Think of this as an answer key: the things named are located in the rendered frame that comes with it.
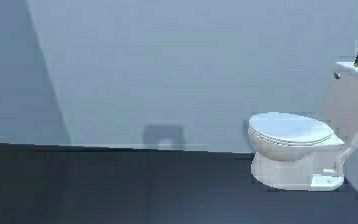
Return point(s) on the white toilet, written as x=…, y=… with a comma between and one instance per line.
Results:
x=293, y=146

